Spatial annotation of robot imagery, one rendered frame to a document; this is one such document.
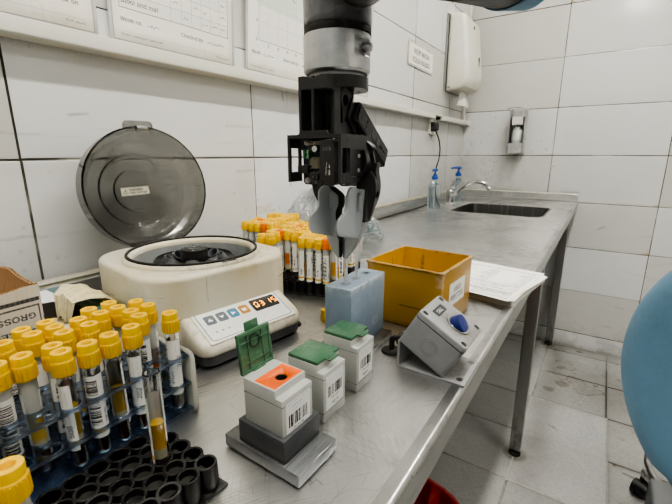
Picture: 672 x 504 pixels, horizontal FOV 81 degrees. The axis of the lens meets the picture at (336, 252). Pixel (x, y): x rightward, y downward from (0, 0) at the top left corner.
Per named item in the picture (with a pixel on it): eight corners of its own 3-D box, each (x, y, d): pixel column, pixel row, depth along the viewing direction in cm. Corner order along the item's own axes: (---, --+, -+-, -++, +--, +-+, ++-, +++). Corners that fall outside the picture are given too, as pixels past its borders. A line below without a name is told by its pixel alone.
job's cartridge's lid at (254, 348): (236, 327, 34) (232, 327, 35) (244, 378, 35) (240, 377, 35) (268, 313, 37) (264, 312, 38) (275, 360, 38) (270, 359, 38)
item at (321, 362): (324, 424, 41) (323, 365, 39) (288, 408, 43) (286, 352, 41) (345, 404, 44) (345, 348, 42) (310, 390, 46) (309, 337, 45)
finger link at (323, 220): (300, 261, 49) (299, 186, 47) (326, 252, 54) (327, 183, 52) (321, 265, 48) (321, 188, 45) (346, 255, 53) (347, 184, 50)
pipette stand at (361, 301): (360, 365, 52) (361, 293, 49) (316, 351, 55) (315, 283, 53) (391, 336, 60) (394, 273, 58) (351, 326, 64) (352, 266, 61)
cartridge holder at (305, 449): (299, 490, 33) (298, 453, 32) (225, 446, 38) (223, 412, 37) (336, 451, 37) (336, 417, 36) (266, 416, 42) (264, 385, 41)
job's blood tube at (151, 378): (161, 488, 32) (147, 378, 30) (152, 481, 33) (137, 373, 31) (176, 477, 33) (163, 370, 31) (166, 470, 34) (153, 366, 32)
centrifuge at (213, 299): (178, 386, 47) (167, 288, 44) (94, 318, 67) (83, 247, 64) (320, 324, 64) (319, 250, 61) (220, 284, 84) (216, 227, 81)
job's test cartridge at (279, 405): (284, 460, 34) (281, 394, 32) (245, 438, 37) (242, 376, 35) (313, 433, 37) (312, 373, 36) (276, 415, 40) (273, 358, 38)
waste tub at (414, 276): (439, 337, 60) (443, 274, 57) (364, 316, 67) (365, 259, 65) (469, 310, 70) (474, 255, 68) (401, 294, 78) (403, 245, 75)
